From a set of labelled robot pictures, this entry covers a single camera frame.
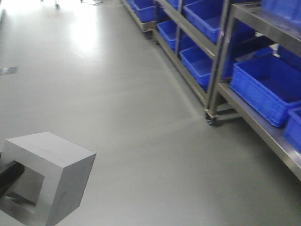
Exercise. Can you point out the steel shelf rack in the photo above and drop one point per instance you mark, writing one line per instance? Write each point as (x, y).
(147, 19)
(255, 29)

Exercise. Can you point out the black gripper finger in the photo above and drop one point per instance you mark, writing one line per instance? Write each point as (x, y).
(8, 175)

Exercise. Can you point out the large blue bin near shelf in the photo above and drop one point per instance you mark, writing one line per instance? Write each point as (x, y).
(270, 86)

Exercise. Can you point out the steel shelf rack far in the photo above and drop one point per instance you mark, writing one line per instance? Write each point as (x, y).
(147, 19)

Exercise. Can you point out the blue bin low far rack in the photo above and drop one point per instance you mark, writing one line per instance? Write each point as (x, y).
(198, 64)

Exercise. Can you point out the blue bin upper far rack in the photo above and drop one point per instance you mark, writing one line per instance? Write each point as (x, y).
(205, 15)

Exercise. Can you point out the steel shelf rack near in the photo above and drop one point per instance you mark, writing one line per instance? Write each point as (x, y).
(255, 29)

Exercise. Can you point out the gray hollow square base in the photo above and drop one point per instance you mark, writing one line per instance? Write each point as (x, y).
(55, 176)

